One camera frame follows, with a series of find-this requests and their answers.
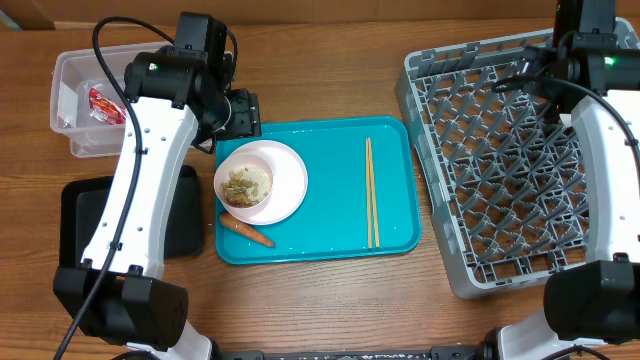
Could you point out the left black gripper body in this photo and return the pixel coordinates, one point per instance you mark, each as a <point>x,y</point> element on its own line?
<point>245,118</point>

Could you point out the red snack wrapper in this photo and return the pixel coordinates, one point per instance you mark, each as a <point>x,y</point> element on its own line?
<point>105,110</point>

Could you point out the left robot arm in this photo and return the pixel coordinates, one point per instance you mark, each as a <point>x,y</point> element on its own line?
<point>176,98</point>

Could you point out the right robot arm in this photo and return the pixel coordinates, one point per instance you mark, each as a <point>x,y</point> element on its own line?
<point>589,74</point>

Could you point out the grey dishwasher rack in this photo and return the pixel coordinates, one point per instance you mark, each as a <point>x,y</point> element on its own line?
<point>507,182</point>

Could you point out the pink plate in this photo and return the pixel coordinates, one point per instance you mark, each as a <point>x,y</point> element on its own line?
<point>287,172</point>

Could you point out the orange carrot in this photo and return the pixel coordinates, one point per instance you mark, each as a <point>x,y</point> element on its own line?
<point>235,225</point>

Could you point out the teal serving tray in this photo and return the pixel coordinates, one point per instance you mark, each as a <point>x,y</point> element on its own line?
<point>330,223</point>

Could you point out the clear plastic bin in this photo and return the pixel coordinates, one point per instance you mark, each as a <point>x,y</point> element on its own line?
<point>75,74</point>

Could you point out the black plastic tray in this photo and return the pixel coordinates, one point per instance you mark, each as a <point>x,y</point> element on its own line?
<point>83,201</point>

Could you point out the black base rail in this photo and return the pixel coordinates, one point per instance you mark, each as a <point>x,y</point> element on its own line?
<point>458,352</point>

